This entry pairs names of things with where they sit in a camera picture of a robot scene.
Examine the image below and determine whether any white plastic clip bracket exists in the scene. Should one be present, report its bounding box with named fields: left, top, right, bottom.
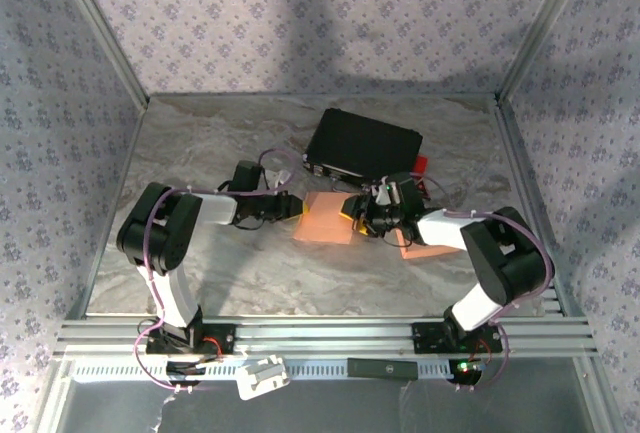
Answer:
left=235, top=354, right=291, bottom=401

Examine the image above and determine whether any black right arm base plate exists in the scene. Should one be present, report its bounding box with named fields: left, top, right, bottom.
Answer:
left=410, top=321, right=504, bottom=354

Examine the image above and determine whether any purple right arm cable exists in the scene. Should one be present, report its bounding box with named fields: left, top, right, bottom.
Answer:
left=407, top=171, right=556, bottom=392

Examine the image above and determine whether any white slotted cable duct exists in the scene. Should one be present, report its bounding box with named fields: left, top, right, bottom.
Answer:
left=72, top=358, right=457, bottom=383

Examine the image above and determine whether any aluminium rear rail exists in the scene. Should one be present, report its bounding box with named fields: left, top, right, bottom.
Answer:
left=147, top=92, right=501, bottom=104

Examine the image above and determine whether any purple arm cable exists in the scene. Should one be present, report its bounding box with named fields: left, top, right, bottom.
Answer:
left=407, top=171, right=556, bottom=392
left=132, top=147, right=304, bottom=394

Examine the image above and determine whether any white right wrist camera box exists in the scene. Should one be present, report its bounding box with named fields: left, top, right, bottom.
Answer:
left=372, top=180, right=400, bottom=205

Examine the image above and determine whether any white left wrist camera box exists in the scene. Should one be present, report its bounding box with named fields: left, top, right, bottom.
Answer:
left=263, top=166, right=295, bottom=188

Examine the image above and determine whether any brown cardboard box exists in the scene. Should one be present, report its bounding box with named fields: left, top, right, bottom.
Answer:
left=398, top=226, right=462, bottom=261
left=292, top=190, right=362, bottom=247

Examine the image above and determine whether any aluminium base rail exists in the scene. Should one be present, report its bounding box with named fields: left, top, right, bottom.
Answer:
left=52, top=315, right=600, bottom=360

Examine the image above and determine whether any aluminium corner post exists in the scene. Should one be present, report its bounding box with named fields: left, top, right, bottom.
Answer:
left=494, top=0, right=599, bottom=104
left=49, top=0, right=151, bottom=107

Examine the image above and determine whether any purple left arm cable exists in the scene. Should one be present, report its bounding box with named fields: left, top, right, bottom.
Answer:
left=132, top=147, right=304, bottom=394

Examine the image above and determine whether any black bar-shaped device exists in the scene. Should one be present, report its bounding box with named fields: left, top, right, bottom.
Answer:
left=346, top=357, right=419, bottom=380

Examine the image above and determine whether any aluminium side rail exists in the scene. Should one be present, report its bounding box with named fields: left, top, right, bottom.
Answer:
left=492, top=95, right=629, bottom=433
left=37, top=97, right=151, bottom=433

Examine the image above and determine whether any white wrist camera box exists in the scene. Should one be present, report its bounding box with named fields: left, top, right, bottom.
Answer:
left=372, top=180, right=400, bottom=205
left=263, top=166, right=295, bottom=188

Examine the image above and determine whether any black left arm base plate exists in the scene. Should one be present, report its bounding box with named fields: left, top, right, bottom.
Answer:
left=144, top=322, right=237, bottom=356

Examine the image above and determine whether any black controller board green light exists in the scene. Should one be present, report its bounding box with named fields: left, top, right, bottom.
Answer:
left=447, top=358, right=487, bottom=388

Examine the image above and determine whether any black ribbed carrying case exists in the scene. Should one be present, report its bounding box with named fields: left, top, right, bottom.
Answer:
left=303, top=106, right=424, bottom=187

